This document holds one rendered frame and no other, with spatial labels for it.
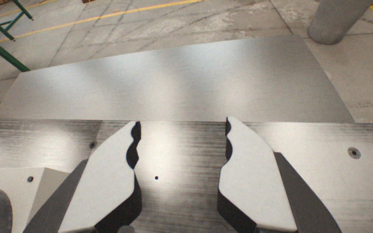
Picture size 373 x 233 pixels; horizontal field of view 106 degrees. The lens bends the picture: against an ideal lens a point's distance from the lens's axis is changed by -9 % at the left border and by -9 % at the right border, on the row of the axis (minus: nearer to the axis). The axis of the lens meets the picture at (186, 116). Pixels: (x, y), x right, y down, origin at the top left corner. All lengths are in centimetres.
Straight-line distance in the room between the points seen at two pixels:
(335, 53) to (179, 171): 202
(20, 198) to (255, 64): 50
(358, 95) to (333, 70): 30
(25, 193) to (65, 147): 13
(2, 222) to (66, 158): 14
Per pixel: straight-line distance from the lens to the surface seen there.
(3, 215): 33
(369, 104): 186
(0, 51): 217
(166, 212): 29
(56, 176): 33
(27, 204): 32
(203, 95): 35
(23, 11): 446
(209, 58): 43
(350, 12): 205
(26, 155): 50
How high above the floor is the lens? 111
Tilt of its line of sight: 60 degrees down
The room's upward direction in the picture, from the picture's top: 14 degrees counter-clockwise
